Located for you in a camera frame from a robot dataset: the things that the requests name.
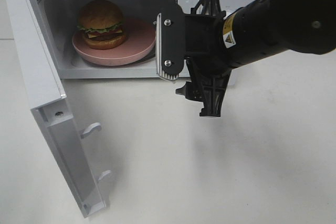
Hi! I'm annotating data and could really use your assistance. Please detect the glass microwave turntable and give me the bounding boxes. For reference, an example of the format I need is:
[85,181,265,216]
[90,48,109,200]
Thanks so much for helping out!
[133,48,155,64]

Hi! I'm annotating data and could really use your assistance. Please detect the burger with lettuce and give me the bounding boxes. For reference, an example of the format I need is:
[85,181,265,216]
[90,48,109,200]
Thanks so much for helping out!
[78,0,127,50]

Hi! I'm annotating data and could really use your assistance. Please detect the white microwave door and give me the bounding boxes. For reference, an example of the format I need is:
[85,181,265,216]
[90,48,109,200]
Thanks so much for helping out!
[6,0,110,218]

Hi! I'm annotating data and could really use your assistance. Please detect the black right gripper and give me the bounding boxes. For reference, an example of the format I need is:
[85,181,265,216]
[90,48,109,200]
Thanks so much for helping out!
[175,0,236,118]

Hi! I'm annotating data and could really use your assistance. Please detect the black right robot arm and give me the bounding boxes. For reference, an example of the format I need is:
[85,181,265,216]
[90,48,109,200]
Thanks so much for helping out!
[176,0,335,117]

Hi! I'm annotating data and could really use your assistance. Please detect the pink round plate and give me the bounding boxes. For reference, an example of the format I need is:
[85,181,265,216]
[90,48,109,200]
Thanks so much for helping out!
[72,17,155,66]

